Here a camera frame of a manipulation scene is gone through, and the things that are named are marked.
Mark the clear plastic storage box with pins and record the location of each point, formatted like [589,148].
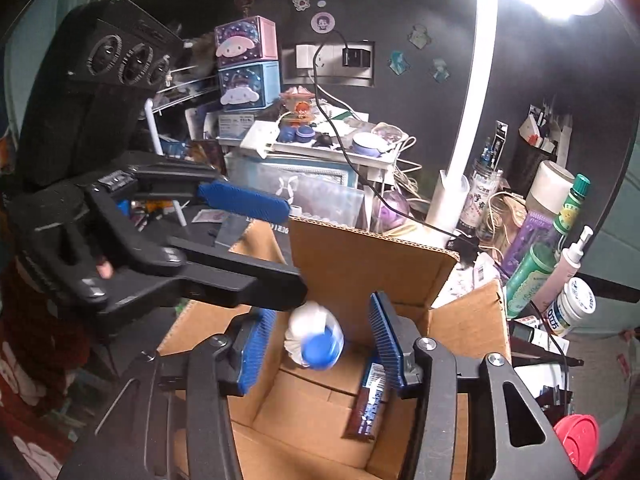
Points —
[320,195]

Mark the white tray shelf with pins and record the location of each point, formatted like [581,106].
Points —
[320,152]

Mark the dark snack bar packet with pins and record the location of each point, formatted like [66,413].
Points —
[367,410]

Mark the wall socket panel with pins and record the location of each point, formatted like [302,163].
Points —
[327,62]

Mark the cardboard box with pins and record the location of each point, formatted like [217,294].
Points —
[375,260]

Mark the white rack pole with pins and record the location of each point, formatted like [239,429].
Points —
[155,130]

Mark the red plastic lid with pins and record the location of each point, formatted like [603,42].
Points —
[577,442]

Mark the blue cartoon storage box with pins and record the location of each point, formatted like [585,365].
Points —
[247,87]

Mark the red printed blanket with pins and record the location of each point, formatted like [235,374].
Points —
[35,360]

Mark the clear labelled bottle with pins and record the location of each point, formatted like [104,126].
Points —
[480,200]

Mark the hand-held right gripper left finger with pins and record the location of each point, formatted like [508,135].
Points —
[256,352]

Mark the white pump bottle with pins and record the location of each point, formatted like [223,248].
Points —
[567,262]

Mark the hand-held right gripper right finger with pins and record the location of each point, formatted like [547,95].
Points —
[384,340]

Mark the green-capped glass bottle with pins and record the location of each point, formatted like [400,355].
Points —
[570,210]

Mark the person's left hand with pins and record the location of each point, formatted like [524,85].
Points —
[47,212]

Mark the purple box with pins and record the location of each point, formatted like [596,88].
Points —
[532,230]

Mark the pink cartoon storage box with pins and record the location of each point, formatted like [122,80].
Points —
[245,42]

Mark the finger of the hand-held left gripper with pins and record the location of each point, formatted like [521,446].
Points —
[240,280]
[245,201]

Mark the purple bowl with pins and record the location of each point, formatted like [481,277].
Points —
[369,144]

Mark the cartoon wall sticker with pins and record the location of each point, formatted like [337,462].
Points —
[417,36]
[398,62]
[440,69]

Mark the green plastic bottle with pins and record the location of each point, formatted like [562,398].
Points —
[532,272]

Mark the round wall sticker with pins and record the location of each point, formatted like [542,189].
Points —
[322,22]

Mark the white cylinder container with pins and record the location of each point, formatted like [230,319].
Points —
[550,182]

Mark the white flower wall sticker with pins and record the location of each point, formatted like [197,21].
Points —
[302,3]

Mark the white jar with blue label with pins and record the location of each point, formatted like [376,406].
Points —
[572,307]

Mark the small orange figurine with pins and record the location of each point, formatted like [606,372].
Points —
[300,106]

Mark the black pen holder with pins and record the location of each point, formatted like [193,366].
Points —
[542,137]

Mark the white desk lamp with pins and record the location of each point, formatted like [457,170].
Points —
[475,110]

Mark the white bottle with blue cap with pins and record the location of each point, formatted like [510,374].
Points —
[320,351]

